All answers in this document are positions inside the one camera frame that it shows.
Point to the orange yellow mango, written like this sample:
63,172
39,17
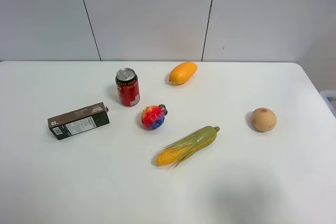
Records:
182,73

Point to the plastic corn cob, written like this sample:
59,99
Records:
179,151

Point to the dark brown carton box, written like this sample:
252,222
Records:
79,121

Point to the red soda can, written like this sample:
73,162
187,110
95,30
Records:
127,86

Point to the brown potato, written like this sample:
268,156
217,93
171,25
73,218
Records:
263,119

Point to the brown coffee capsule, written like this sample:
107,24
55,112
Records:
163,107

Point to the clear plastic bin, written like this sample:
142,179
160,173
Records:
329,96

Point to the rainbow spiky ball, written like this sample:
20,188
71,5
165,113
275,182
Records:
152,117

